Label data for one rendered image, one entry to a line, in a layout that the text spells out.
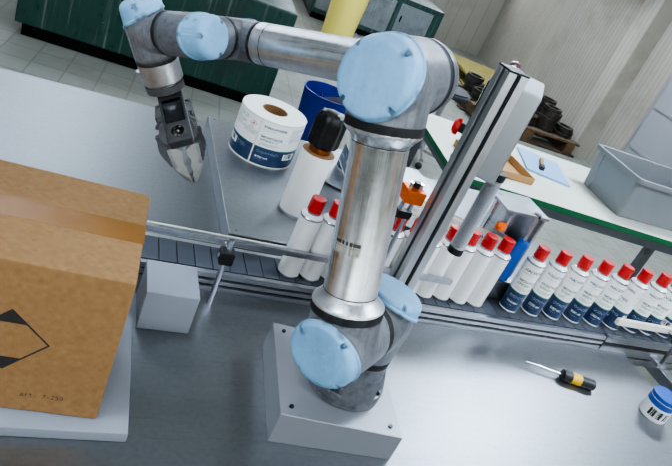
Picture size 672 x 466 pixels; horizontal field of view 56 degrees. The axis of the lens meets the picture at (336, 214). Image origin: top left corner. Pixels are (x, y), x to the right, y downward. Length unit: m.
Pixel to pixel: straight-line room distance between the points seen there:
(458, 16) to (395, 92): 10.12
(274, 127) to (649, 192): 2.10
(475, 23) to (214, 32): 10.06
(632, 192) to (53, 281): 2.86
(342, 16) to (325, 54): 6.69
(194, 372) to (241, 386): 0.09
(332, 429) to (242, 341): 0.28
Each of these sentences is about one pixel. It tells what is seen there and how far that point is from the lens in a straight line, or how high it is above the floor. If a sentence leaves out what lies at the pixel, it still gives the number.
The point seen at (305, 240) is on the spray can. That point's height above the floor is 0.99.
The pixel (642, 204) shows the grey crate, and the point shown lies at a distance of 3.45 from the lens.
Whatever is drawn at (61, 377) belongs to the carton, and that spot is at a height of 0.93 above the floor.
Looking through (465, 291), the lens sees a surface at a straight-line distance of 1.65.
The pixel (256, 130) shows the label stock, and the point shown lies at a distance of 1.85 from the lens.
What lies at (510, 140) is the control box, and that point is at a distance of 1.25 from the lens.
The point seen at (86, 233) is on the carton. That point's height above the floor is 1.12.
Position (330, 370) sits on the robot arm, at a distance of 0.98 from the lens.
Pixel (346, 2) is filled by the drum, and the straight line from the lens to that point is 7.73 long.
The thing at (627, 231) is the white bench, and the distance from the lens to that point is 3.34.
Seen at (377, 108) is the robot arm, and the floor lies 1.44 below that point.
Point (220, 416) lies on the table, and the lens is 1.17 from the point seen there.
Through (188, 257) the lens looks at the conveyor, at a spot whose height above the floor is 0.88.
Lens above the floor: 1.67
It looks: 26 degrees down
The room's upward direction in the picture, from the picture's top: 24 degrees clockwise
